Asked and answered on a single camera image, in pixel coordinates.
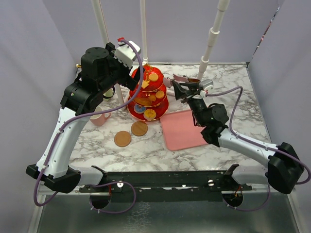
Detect lower wooden coaster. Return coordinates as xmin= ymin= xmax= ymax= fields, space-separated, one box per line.
xmin=114 ymin=131 xmax=132 ymax=147

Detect wooden coaster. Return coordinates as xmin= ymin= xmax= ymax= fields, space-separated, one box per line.
xmin=114 ymin=131 xmax=132 ymax=147
xmin=131 ymin=121 xmax=148 ymax=136

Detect upper wooden coaster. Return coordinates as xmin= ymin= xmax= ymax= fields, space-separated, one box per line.
xmin=131 ymin=121 xmax=148 ymax=136

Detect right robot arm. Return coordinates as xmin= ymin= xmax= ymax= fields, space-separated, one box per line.
xmin=171 ymin=80 xmax=310 ymax=194

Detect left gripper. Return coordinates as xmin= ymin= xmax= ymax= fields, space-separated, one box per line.
xmin=99 ymin=43 xmax=144 ymax=93

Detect red three-tier stand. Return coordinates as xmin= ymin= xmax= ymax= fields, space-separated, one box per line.
xmin=128 ymin=64 xmax=169 ymax=121

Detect swirl butter cookie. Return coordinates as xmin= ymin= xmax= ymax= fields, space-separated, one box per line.
xmin=148 ymin=95 xmax=157 ymax=102

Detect yellow donut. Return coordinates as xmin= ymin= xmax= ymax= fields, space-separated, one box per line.
xmin=143 ymin=109 xmax=156 ymax=120

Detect blue frosted donut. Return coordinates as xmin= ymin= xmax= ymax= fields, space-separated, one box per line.
xmin=134 ymin=104 xmax=146 ymax=114

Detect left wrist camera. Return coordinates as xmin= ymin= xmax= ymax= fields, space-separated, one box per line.
xmin=114 ymin=37 xmax=137 ymax=69

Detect pink mug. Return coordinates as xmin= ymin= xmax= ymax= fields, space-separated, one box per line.
xmin=90 ymin=112 xmax=111 ymax=127

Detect round biscuit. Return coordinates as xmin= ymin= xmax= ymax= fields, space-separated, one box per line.
xmin=148 ymin=73 xmax=158 ymax=82
xmin=155 ymin=91 xmax=165 ymax=99

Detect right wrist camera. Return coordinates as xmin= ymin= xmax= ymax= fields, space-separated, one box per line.
xmin=198 ymin=79 xmax=214 ymax=98

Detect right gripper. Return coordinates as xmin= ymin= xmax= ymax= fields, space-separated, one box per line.
xmin=173 ymin=76 xmax=207 ymax=127

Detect brown croissant bread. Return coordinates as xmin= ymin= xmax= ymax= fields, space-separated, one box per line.
xmin=134 ymin=98 xmax=153 ymax=107

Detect metal tongs pink tips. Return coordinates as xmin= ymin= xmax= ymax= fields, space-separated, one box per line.
xmin=163 ymin=74 xmax=200 ymax=88

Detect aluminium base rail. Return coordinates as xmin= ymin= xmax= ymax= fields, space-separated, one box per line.
xmin=41 ymin=171 xmax=273 ymax=196

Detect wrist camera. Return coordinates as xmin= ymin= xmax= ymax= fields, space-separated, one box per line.
xmin=198 ymin=79 xmax=214 ymax=98
xmin=114 ymin=37 xmax=137 ymax=69

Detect rectangular yellow biscuit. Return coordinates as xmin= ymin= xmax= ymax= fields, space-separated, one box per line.
xmin=141 ymin=81 xmax=149 ymax=88

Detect green mug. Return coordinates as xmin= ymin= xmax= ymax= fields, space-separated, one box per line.
xmin=103 ymin=88 xmax=115 ymax=99

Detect white pvc pipe frame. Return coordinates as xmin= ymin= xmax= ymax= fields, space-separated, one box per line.
xmin=91 ymin=0 xmax=231 ymax=111

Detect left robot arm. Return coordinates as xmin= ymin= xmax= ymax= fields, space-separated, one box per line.
xmin=26 ymin=38 xmax=143 ymax=193

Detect pink serving tray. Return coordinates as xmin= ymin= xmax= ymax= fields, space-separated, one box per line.
xmin=160 ymin=110 xmax=207 ymax=151

